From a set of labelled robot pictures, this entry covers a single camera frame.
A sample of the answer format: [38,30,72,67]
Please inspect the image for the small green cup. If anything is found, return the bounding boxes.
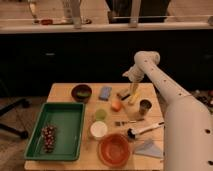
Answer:
[94,109,107,121]

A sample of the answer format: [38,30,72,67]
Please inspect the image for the white cup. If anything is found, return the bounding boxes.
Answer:
[90,121,108,139]

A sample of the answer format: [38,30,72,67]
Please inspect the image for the grey folded cloth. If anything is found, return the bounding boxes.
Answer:
[133,139,163,159]

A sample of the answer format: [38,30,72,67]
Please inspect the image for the blue sponge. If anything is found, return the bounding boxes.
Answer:
[99,86,112,101]

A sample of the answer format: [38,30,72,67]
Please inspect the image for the orange fruit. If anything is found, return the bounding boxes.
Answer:
[111,100,123,112]

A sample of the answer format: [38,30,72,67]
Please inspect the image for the small red dish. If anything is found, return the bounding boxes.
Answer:
[41,19,53,25]

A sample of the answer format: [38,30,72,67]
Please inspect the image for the metal cup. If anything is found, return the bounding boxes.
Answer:
[139,99,152,116]

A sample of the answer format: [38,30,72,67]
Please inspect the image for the black office chair base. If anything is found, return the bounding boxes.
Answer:
[0,79,30,140]

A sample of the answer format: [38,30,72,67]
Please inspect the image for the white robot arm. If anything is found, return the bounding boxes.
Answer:
[123,51,213,171]

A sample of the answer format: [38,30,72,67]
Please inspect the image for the green plastic tray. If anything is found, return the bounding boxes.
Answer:
[24,102,85,161]

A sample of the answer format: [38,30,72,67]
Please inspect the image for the orange plastic bowl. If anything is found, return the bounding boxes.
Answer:
[97,134,131,168]

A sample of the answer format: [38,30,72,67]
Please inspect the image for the dark brown bowl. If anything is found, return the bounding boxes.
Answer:
[71,84,92,103]

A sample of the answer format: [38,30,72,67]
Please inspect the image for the bunch of red grapes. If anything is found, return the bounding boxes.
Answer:
[41,125,56,153]

